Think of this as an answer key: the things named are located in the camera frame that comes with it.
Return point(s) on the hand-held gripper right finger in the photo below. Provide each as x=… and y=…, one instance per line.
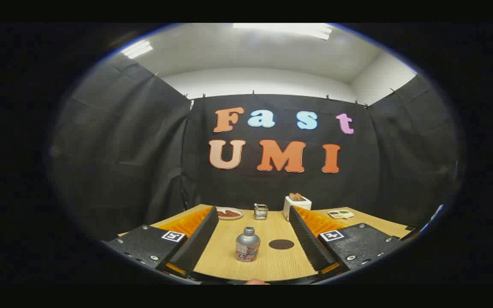
x=315, y=246

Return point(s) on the brown meat piece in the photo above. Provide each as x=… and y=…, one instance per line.
x=223, y=213
x=233, y=213

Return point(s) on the white round plate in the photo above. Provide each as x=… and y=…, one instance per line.
x=229, y=218

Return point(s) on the toasted bread slice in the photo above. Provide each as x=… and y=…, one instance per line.
x=297, y=196

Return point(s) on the silver juice bottle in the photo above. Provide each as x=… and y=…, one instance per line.
x=247, y=246

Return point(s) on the dark brown round coaster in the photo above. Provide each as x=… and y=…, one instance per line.
x=281, y=244

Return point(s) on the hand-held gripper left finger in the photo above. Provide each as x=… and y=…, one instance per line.
x=195, y=244

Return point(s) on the white toaster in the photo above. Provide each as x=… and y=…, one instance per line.
x=291, y=207

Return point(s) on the ceiling light panel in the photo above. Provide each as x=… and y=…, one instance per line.
x=137, y=49

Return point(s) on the white divided condiment tray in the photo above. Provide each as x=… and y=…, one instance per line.
x=340, y=214

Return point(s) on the wooden table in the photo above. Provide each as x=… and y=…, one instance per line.
x=268, y=265

